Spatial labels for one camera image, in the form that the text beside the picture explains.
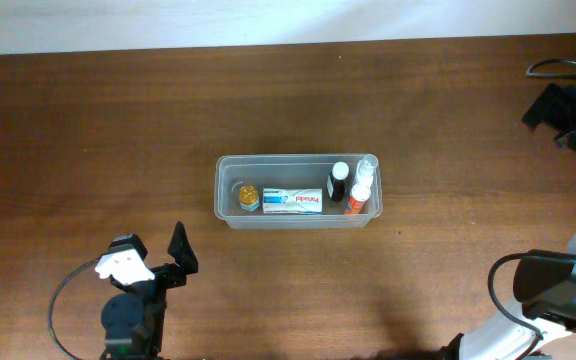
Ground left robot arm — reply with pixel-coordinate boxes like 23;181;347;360
95;222;199;359

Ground clear plastic container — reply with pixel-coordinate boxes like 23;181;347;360
214;153;383;229

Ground orange tube white cap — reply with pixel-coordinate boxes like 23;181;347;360
345;183;371;215

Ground white spray bottle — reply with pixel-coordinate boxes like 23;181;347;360
354;154;379;188

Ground small jar gold lid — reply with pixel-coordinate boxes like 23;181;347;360
238;185;260;212

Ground dark bottle white cap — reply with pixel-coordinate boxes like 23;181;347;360
327;162;349;202

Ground white Panadol box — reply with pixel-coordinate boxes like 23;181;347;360
262;188;323;214

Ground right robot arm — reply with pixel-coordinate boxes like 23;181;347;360
438;63;576;360

